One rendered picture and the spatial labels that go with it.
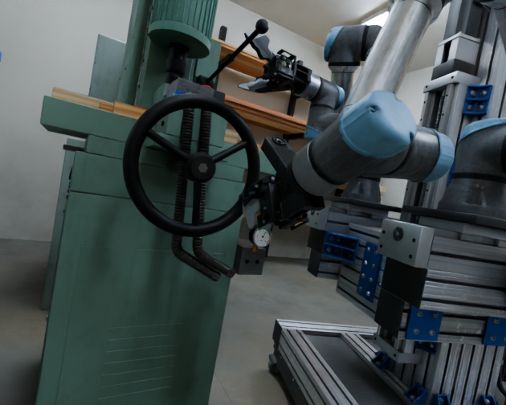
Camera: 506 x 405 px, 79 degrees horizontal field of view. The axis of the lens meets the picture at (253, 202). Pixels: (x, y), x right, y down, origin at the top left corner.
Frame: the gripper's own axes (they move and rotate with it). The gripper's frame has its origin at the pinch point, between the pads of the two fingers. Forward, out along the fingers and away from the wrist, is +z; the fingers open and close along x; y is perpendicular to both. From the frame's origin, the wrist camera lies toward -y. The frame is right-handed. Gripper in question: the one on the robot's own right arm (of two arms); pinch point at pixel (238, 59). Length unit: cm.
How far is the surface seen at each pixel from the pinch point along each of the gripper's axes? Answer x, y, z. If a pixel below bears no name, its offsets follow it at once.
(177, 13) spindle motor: -9.5, -7.1, 16.4
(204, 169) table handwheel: 34.4, 15.4, 11.5
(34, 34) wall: -94, -236, 77
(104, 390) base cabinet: 89, -12, 19
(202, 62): -13.1, -31.7, -0.5
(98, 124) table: 26.1, -3.6, 30.3
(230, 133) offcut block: 19.4, -3.5, -1.8
